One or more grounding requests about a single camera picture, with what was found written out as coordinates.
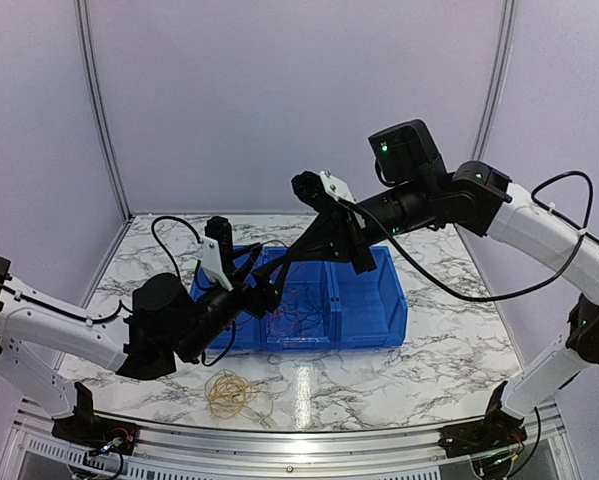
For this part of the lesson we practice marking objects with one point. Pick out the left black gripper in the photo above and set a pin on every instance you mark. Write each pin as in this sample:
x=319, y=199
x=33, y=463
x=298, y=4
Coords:
x=268, y=297

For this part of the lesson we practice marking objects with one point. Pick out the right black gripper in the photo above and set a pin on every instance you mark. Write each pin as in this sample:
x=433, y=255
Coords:
x=324, y=240

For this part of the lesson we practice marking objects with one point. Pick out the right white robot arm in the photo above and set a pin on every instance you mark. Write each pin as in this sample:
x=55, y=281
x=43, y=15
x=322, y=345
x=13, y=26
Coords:
x=419, y=192

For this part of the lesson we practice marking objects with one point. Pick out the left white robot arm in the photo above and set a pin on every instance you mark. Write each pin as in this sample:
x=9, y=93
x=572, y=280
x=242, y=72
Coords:
x=166, y=325

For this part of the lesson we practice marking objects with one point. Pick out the left blue storage bin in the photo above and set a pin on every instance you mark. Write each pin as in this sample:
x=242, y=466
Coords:
x=247, y=335

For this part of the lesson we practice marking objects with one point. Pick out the blue storage bin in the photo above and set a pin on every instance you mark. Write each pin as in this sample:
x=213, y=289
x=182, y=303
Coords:
x=247, y=335
x=371, y=309
x=305, y=318

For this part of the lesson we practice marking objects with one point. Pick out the middle blue storage bin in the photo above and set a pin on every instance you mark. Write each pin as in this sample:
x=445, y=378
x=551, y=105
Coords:
x=305, y=318

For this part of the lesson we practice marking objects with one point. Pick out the right blue storage bin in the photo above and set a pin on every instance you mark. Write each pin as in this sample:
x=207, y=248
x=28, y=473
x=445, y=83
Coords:
x=371, y=309

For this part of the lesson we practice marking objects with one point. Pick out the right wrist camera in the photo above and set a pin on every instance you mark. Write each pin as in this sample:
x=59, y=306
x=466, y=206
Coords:
x=318, y=189

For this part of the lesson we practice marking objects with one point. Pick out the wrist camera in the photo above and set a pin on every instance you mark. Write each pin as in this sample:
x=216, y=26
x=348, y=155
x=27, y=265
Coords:
x=217, y=250
x=318, y=189

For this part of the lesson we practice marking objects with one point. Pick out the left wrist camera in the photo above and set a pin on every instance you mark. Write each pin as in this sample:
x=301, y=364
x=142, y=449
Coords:
x=217, y=250

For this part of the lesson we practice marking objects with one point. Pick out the aluminium front rail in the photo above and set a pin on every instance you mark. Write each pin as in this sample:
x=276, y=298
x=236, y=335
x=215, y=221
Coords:
x=165, y=451

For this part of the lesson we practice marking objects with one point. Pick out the right aluminium frame post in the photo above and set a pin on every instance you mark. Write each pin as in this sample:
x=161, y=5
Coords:
x=499, y=68

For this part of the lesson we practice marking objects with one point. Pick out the aluminium frame post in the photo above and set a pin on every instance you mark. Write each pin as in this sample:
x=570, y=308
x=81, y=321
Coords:
x=86, y=40
x=499, y=68

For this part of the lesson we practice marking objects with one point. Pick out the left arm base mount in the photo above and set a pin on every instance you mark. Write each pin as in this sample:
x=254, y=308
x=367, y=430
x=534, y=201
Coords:
x=96, y=432

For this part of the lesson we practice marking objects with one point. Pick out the left aluminium frame post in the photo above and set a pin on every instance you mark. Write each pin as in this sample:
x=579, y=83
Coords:
x=86, y=40

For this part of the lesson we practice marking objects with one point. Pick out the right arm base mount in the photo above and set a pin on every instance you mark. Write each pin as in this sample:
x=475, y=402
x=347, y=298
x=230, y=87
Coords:
x=496, y=429

